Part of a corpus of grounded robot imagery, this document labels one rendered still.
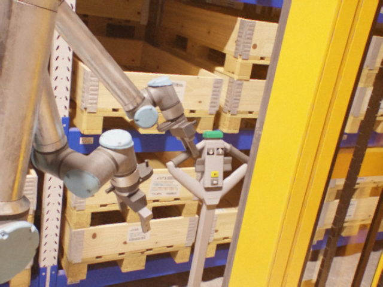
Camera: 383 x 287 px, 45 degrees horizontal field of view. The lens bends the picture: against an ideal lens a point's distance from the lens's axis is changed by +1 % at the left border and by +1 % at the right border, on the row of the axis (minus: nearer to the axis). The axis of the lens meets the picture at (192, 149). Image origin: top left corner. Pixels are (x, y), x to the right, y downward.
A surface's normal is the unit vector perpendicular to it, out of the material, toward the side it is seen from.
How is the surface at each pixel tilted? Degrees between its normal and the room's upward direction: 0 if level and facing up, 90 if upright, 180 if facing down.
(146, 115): 93
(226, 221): 90
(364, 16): 90
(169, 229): 90
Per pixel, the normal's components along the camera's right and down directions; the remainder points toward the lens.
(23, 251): 0.81, 0.39
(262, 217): -0.88, 0.02
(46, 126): 0.41, 0.54
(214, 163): 0.48, 0.10
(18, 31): 0.16, 0.23
